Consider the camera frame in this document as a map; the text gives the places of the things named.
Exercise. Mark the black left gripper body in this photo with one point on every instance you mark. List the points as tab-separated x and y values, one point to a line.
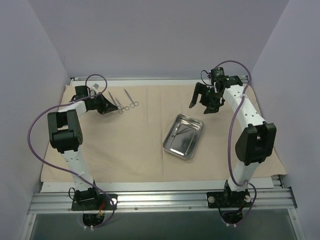
102	103

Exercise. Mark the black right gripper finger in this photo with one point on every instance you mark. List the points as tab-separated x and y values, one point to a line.
199	89
211	110

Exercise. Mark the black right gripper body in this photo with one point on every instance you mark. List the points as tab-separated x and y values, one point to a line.
208	97

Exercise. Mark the steel surgical forceps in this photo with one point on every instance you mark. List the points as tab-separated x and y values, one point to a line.
120	111

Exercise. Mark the steel surgical scissors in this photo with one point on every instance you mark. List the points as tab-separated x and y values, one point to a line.
133	103

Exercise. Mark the stainless steel instrument tray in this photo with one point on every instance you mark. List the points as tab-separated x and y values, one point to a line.
183	145

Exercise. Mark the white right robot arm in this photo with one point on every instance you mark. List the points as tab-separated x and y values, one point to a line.
257	137

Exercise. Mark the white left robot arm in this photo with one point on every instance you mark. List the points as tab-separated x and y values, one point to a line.
66	136

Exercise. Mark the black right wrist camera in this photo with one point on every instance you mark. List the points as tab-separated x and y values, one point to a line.
216	73

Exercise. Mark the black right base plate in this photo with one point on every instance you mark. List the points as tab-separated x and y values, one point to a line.
226	199

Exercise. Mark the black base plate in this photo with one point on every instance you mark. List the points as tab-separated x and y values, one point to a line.
89	202
226	199

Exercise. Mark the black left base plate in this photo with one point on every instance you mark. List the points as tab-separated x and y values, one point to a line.
89	202

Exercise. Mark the aluminium front rail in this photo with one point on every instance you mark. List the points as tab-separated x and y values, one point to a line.
158	201

